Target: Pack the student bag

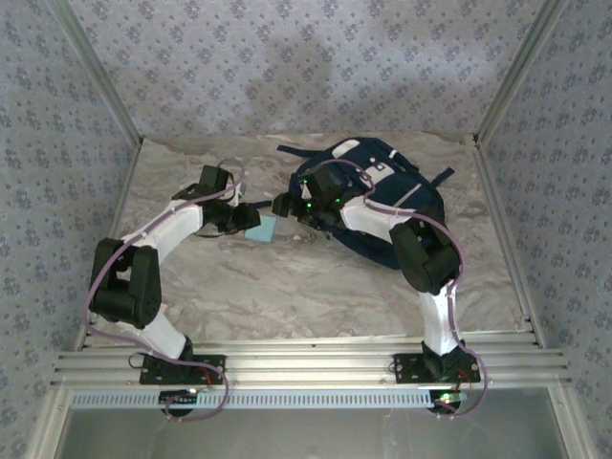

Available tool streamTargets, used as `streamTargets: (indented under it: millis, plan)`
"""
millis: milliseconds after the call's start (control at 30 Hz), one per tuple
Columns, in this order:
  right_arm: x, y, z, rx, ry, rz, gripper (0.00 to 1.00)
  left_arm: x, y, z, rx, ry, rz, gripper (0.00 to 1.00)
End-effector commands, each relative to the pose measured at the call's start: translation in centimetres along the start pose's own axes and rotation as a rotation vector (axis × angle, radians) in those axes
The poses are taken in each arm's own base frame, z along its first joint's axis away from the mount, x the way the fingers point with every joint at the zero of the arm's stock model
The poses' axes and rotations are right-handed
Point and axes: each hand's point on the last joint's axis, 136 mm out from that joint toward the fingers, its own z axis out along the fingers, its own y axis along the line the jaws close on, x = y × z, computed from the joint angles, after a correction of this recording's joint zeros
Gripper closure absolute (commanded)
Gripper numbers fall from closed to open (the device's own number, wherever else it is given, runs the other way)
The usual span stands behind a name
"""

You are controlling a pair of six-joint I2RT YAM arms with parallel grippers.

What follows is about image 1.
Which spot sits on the light blue notepad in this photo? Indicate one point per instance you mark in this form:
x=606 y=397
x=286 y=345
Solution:
x=265 y=232

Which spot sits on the navy blue backpack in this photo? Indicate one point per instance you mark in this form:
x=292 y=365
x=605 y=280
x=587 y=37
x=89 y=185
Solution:
x=406 y=181

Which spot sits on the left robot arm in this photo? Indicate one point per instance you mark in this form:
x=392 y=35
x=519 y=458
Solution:
x=124 y=287

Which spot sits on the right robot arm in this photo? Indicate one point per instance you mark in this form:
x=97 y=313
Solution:
x=425 y=263

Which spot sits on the black controller board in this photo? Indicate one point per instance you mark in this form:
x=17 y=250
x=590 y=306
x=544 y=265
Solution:
x=449 y=406
x=177 y=398

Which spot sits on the grey metal panel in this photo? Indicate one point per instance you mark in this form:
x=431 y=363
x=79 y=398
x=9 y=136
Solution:
x=311 y=435

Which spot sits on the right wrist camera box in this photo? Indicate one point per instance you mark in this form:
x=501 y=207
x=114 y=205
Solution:
x=305 y=191

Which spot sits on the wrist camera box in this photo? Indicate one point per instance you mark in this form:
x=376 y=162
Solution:
x=305 y=191
x=239 y=193

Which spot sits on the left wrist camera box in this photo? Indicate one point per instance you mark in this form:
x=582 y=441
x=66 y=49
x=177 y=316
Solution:
x=239 y=193

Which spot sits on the aluminium mounting rail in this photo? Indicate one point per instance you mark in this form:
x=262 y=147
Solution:
x=311 y=363

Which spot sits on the aluminium frame post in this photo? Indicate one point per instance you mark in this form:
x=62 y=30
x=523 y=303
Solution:
x=98 y=72
x=521 y=72

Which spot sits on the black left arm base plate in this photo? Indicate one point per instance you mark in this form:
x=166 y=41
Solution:
x=197 y=380

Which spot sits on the aluminium table side rail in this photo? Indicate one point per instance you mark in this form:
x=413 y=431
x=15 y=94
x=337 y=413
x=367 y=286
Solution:
x=497 y=191

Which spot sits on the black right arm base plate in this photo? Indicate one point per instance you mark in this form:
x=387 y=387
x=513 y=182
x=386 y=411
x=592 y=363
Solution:
x=406 y=375

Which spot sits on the aluminium frame leg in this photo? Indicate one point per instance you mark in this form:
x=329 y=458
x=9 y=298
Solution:
x=48 y=430
x=576 y=430

